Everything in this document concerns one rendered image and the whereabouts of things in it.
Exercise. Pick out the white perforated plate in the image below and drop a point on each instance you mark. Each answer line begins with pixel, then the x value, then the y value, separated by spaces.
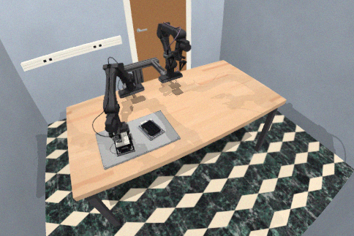
pixel 125 140

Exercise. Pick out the black rectangular frame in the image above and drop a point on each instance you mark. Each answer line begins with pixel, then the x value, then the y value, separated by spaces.
pixel 126 148

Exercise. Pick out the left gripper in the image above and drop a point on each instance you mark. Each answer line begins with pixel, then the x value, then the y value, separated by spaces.
pixel 177 55

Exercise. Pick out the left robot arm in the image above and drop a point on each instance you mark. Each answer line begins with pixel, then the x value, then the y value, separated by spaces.
pixel 163 32

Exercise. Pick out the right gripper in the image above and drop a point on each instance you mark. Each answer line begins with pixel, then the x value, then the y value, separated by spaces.
pixel 123 128

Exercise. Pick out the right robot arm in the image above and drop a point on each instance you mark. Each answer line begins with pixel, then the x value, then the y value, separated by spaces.
pixel 110 93

